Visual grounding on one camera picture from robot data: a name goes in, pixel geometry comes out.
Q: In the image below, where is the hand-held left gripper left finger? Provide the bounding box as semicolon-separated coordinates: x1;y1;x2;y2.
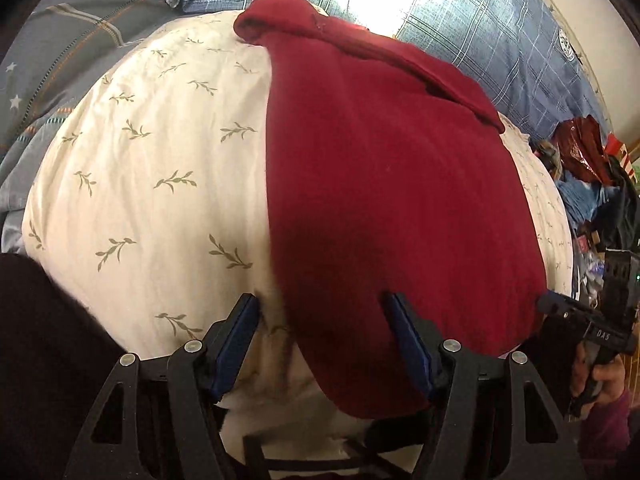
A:
65;294;260;480

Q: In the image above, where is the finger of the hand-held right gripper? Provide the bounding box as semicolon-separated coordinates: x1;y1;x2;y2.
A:
537;290;603;331

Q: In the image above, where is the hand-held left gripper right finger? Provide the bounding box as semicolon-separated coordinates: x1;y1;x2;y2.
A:
382;292;588;480

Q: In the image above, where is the red garment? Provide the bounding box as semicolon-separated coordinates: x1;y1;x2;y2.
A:
234;0;547;420

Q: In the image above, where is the person's right forearm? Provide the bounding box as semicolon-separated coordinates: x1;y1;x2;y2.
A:
575;387;635;461

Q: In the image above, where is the person's right hand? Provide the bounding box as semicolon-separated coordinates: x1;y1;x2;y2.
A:
570;342;630;411

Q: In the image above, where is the dark cloth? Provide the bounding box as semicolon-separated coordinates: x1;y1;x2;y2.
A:
592;155;640;251

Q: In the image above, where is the light blue cloth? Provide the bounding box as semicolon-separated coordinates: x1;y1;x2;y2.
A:
555;177;608;233

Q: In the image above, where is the red plastic bag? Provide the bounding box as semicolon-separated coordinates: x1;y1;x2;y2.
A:
550;116;618;186

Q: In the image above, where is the white leaf-print pillow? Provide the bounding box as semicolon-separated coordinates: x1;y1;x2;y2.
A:
21;0;576;461

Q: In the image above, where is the blue plaid blanket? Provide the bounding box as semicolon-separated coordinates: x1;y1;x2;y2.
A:
107;0;613;148

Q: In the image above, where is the grey plaid star blanket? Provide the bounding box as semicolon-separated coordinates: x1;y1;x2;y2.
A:
0;0;201;256

